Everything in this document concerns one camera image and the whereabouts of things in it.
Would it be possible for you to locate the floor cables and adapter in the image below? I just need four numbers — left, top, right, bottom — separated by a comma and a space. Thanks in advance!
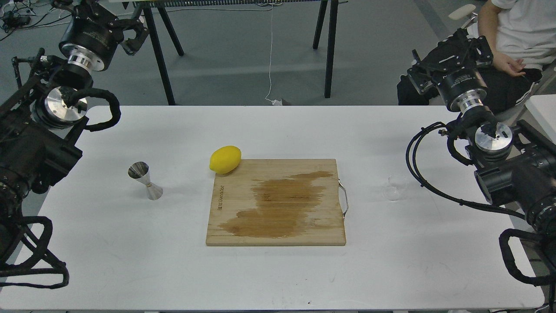
0, 0, 74, 42

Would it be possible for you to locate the office chair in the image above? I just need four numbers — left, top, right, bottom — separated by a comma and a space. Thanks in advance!
448, 4, 555, 125

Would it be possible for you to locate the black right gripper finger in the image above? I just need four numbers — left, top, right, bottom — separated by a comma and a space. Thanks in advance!
451, 28, 494, 70
407, 49, 447, 95

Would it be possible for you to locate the black-legged background table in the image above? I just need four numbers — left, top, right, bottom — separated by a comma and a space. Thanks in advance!
130, 0, 349, 106

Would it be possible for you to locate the white hanging cable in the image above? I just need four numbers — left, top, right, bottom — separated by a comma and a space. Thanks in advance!
265, 4, 283, 106

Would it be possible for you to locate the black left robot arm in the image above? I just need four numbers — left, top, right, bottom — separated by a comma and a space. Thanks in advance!
0, 0, 149, 289

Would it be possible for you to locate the steel double jigger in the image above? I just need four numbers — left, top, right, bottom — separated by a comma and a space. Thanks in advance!
127, 162, 163, 200

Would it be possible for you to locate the small clear glass cup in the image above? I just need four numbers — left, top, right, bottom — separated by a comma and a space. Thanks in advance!
381, 174, 408, 201

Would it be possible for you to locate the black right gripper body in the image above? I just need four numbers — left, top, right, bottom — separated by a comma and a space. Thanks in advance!
432, 69, 488, 113

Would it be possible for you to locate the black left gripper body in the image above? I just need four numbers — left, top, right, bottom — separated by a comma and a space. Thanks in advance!
58, 12, 119, 71

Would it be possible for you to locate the seated person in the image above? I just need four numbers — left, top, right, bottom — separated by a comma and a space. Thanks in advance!
397, 0, 556, 116

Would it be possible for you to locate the yellow lemon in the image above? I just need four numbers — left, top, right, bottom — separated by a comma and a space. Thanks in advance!
209, 145, 242, 174

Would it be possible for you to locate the wooden cutting board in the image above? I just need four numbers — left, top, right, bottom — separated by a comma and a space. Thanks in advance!
206, 159, 346, 247

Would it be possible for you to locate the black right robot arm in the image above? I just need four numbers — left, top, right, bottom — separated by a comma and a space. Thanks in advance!
405, 29, 556, 286

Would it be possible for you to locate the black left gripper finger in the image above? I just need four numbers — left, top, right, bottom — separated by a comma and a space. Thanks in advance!
52, 0, 87, 13
116, 17, 149, 56

